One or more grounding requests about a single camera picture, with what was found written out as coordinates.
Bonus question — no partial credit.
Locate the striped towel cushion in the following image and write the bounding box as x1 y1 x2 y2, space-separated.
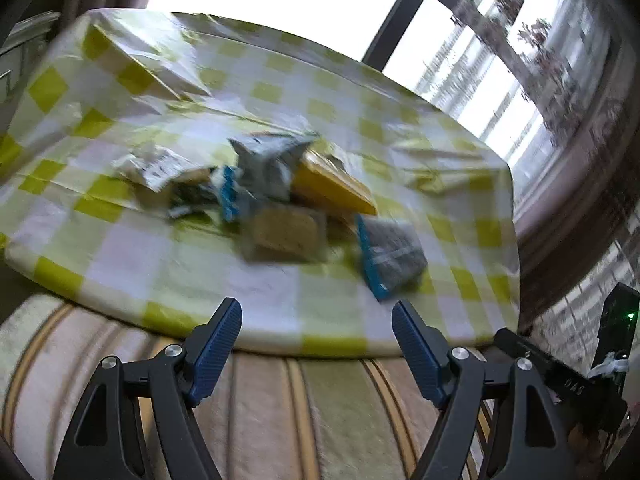
0 291 501 480

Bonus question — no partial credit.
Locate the brown curtain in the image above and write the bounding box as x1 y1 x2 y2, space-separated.
516 0 639 332

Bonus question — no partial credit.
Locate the dark seaweed snack packet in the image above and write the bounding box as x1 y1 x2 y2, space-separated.
356 214 427 301

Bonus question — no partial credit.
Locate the brown biscuit packet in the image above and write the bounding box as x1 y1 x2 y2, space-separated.
240 202 328 262

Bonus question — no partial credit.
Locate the white printed snack packet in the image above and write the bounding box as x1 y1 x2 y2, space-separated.
112 142 214 210

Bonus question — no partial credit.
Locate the grey blue snack bag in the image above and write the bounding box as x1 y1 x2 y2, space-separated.
213 132 317 222

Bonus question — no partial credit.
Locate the yellow snack packet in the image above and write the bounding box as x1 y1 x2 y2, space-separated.
290 148 378 216

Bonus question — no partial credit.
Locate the yellow checkered tablecloth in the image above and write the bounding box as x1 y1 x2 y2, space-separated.
1 9 518 356

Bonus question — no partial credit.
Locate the white lace curtain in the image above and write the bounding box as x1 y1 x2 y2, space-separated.
414 0 616 181

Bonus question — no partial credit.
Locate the dark window frame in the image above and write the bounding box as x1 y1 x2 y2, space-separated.
359 0 471 74

